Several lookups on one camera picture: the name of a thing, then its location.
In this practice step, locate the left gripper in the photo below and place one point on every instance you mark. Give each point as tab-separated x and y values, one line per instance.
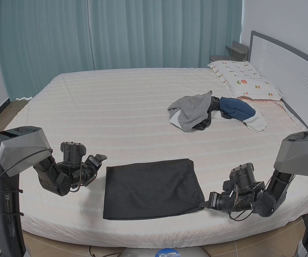
93	166

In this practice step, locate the blue-green curtain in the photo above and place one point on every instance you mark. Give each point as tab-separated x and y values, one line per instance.
164	25
46	41

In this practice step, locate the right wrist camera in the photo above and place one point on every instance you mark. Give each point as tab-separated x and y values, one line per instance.
227	185

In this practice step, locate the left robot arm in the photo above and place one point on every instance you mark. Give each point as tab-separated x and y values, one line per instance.
20	148

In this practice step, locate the black T-shirt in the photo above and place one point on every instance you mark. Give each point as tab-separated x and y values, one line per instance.
151	189

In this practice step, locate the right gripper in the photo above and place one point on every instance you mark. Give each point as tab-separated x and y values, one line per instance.
222	201

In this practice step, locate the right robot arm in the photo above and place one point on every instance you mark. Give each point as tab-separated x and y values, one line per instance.
295	154

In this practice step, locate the grey bedside table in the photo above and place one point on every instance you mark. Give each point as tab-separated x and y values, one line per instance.
233	51

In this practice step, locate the bed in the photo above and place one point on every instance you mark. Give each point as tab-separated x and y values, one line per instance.
116	111

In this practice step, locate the white printed pillow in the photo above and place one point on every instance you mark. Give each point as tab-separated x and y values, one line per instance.
245	79

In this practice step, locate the pile of clothes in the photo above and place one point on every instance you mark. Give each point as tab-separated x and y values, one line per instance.
194	108

